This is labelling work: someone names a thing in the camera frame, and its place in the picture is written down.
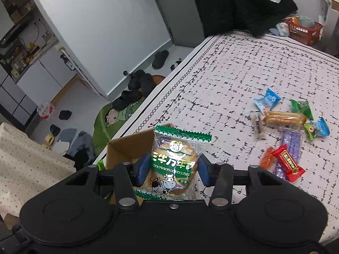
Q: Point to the blue plum snack packet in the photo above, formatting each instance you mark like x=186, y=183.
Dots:
x=268, y=101

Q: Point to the long biscuit stick packet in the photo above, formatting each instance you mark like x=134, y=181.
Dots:
x=284, y=118

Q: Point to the black white sneaker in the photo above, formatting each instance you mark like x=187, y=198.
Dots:
x=174, y=65

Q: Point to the red plastic basket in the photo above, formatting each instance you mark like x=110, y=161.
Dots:
x=305, y=35

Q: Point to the dark green snack packet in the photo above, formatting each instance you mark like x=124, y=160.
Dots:
x=301, y=107

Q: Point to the blue green snack packet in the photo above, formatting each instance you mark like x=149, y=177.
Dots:
x=316, y=129

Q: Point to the black clothes over chair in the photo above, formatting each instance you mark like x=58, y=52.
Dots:
x=256, y=16

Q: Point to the brown cardboard box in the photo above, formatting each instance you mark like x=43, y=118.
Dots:
x=129, y=149

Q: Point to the white kitchen cabinet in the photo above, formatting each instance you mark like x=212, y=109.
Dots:
x=41, y=82

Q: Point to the grey fluffy rug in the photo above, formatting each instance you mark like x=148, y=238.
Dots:
x=81, y=151

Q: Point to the black slipper by door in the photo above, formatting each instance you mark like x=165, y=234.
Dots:
x=160, y=58

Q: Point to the white desk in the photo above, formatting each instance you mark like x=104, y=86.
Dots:
x=329, y=39

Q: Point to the red candy bar packet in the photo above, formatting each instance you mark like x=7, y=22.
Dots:
x=293, y=171

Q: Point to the orange sausage snack packet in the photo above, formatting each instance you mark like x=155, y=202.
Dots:
x=267, y=160

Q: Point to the green milk bread packet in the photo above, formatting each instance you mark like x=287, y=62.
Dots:
x=174, y=163

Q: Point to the grey door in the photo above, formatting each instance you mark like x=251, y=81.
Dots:
x=182, y=21

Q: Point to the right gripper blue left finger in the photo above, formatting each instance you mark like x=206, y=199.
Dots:
x=127, y=176

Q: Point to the green leaf cartoon rug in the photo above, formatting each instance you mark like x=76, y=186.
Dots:
x=108, y=122

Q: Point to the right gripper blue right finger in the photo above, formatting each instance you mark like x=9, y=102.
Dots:
x=220, y=177

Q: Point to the pile of black shoes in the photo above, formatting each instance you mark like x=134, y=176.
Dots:
x=140, y=86

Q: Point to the cream dotted cloth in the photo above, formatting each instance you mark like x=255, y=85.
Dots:
x=26, y=169

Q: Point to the purple wafer bar packet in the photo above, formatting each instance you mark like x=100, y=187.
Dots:
x=293, y=140

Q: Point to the red white plastic bag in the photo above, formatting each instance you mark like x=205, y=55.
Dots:
x=45, y=110

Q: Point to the patterned white bed blanket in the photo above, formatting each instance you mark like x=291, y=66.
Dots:
x=213, y=90

